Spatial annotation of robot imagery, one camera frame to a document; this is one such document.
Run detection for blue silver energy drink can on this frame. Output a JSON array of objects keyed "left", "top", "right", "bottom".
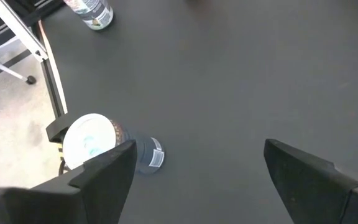
[{"left": 62, "top": 113, "right": 166, "bottom": 175}]

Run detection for white Celsius drink can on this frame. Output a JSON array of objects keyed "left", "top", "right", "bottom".
[{"left": 63, "top": 0, "right": 114, "bottom": 31}]

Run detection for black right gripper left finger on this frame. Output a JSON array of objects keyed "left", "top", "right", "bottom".
[{"left": 3, "top": 139, "right": 138, "bottom": 224}]

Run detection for black aluminium table frame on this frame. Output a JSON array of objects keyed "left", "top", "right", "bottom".
[{"left": 0, "top": 0, "right": 70, "bottom": 119}]

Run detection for grey chair base with casters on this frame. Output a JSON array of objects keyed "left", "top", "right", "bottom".
[{"left": 0, "top": 35, "right": 38, "bottom": 113}]

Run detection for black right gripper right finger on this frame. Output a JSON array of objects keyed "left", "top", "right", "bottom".
[{"left": 263, "top": 138, "right": 358, "bottom": 224}]

